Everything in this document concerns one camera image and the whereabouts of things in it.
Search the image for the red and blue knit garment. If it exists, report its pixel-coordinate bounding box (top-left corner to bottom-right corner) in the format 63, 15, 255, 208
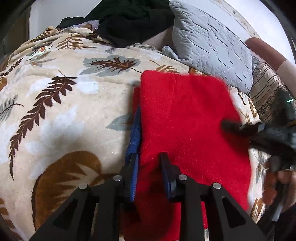
121, 71, 251, 240

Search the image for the black clothes pile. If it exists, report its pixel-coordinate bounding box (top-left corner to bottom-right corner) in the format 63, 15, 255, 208
57, 0, 175, 48

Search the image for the person's right hand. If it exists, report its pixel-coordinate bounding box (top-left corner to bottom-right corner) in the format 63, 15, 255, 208
262, 159, 296, 209

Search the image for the striped beige brown pillow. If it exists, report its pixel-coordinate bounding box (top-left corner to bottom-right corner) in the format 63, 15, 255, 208
249, 63, 295, 123

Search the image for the brown and pink bolster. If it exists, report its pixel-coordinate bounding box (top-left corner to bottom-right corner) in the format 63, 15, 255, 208
245, 37, 295, 80

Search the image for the grey quilted pillow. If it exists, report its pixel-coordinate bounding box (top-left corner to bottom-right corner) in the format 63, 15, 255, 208
162, 1, 253, 94

